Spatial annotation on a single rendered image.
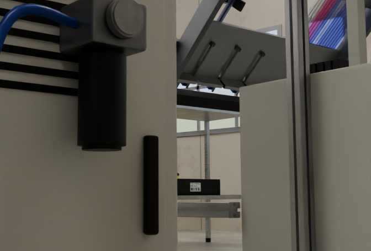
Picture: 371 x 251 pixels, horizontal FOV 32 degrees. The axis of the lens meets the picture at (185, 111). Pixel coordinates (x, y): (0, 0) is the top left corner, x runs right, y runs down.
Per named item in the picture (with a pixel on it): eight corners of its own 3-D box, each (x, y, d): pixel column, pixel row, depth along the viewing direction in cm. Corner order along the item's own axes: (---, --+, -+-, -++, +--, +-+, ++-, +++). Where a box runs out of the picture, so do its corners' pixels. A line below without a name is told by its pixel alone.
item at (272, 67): (174, 73, 193) (170, 67, 195) (313, 95, 235) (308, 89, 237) (205, 21, 184) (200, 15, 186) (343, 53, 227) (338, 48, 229)
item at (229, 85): (176, 82, 192) (166, 67, 196) (315, 102, 234) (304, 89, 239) (178, 79, 191) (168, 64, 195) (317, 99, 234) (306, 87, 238)
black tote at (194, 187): (157, 195, 420) (157, 178, 421) (141, 195, 433) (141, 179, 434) (220, 195, 457) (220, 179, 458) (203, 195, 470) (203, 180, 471)
